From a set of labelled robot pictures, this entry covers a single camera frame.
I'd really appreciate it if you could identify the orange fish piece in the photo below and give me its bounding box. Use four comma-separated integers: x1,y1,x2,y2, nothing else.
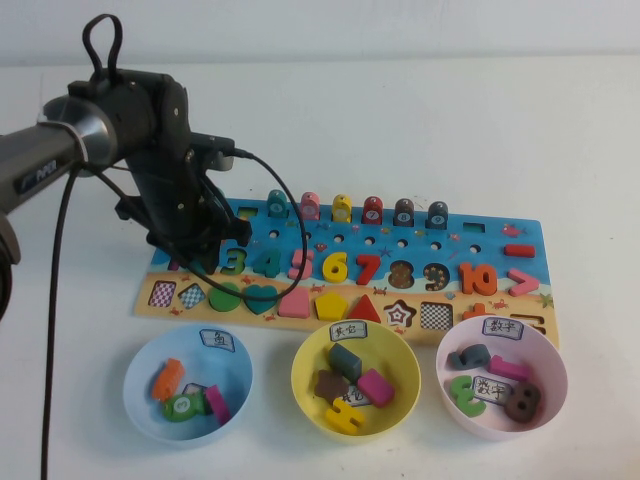
152,357,186,403

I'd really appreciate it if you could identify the magenta rhombus piece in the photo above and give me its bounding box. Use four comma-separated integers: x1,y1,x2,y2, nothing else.
356,368,396,409

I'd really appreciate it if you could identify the dark teal number four piece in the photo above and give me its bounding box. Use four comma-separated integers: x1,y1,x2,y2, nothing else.
252,247,284,280

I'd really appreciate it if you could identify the yellow pentagon piece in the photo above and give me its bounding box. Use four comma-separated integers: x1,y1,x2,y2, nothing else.
313,292,350,323

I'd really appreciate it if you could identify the pink greater-than sign piece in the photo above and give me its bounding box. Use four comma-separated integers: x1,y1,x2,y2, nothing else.
507,268,541,297

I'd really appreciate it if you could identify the white paper label 数字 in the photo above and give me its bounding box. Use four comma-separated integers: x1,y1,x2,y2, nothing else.
471,375,512,405
482,317,525,341

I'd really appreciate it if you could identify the yellow plastic bowl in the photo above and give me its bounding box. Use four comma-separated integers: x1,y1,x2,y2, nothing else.
290,319,422,446

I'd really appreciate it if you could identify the thin black camera cable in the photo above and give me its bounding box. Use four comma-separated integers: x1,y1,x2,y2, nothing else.
164,147,309,304

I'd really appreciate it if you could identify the yellow fish piece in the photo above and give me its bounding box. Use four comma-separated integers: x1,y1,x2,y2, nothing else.
331,193,354,224

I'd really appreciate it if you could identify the dark grey rectangle piece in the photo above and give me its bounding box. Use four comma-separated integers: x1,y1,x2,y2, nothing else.
327,342,364,382

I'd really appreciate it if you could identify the brown fish piece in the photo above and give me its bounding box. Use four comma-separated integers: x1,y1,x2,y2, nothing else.
393,198,416,229

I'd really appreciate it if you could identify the grey number nine piece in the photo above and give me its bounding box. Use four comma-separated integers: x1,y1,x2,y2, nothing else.
446,343,490,372

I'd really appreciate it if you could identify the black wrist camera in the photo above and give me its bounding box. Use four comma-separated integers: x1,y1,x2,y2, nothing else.
192,131,237,173

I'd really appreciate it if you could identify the brown number eight piece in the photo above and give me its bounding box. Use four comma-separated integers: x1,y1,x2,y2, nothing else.
503,380,543,420

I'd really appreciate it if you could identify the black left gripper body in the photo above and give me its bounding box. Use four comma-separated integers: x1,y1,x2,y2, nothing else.
114,144,237,255

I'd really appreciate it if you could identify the light blue plastic bowl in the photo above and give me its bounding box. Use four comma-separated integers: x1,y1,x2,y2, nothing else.
122,323,255,442

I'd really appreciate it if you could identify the green circle piece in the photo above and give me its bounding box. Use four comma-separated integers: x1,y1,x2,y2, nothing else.
208,281,243,314

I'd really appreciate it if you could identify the white paper label 其它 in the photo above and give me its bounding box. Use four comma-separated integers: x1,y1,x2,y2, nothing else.
328,321,369,344
339,384,374,407

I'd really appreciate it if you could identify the colourful wooden puzzle board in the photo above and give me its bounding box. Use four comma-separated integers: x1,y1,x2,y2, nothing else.
132,198,562,351

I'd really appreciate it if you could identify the yellow number six piece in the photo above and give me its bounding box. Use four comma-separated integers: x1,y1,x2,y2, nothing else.
321,250,350,285

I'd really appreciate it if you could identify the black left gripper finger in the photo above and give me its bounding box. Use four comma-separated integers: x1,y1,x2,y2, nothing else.
196,238,222,276
221,218,254,248

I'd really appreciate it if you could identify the magenta number one piece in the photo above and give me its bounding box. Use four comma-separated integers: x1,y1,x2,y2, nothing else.
488,354,532,384

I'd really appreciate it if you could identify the brown star piece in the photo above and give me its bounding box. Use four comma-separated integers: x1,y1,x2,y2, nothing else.
313,369,350,403

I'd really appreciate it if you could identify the black looped cable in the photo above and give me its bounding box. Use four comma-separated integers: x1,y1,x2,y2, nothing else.
81,13,125,77

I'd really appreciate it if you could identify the red number seven piece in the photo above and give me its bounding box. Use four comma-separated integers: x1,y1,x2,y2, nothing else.
354,253,384,287

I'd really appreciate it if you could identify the dark grey fish piece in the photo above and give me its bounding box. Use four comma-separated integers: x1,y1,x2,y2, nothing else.
426,201,449,231

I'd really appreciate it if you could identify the green fish piece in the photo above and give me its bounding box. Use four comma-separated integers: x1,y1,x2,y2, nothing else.
160,391,209,423

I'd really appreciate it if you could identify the pink trapezoid piece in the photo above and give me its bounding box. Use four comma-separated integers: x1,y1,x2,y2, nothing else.
277,288,312,320

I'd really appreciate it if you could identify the pink plastic bowl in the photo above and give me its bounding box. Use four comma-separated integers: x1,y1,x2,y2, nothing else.
434,314,569,442

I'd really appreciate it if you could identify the pink number five piece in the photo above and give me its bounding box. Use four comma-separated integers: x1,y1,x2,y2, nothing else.
287,248,316,282

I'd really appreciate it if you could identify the orange number ten piece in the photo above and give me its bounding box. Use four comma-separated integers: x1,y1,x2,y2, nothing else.
458,262,499,297

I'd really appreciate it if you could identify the dark teal fish piece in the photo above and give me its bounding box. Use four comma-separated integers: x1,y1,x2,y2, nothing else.
266,188,288,219

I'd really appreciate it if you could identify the red fish piece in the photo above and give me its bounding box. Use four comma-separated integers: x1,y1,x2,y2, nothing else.
362,195,385,226

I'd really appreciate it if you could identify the thick black hanging cable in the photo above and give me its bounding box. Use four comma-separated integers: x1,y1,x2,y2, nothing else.
38,167,84,480

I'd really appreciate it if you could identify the teal heart piece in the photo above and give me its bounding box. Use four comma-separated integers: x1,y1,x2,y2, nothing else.
243,284,280,317

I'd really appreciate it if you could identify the green number three piece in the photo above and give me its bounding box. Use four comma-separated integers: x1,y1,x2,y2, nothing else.
447,375,487,416

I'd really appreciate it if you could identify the red triangle piece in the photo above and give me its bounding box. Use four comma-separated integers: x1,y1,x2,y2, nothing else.
347,293,384,321

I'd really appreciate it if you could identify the pink fish piece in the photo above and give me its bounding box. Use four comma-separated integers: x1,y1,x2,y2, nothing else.
299,191,322,221

